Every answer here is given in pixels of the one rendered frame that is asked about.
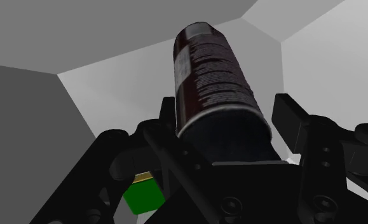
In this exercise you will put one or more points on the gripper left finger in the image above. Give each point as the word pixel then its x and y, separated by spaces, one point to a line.
pixel 159 145

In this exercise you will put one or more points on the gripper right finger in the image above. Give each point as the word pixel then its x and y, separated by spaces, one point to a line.
pixel 321 145

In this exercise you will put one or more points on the green box with gold edge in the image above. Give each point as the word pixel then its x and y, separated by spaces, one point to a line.
pixel 144 194

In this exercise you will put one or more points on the dark red spray can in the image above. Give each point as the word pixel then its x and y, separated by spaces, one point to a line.
pixel 211 90

